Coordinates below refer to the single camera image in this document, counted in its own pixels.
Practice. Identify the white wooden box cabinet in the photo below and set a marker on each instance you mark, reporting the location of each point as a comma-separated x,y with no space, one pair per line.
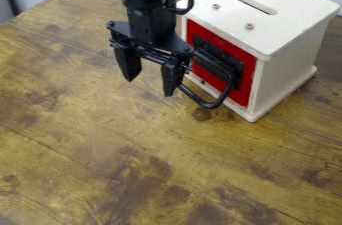
274,35

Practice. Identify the black metal drawer handle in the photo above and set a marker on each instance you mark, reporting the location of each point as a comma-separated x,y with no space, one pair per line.
220,66

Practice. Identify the red wooden drawer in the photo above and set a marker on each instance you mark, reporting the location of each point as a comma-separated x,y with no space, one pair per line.
239,95

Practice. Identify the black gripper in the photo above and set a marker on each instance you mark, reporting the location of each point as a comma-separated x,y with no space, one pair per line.
147,37

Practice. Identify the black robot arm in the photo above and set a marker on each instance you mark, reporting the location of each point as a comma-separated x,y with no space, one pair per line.
148,4

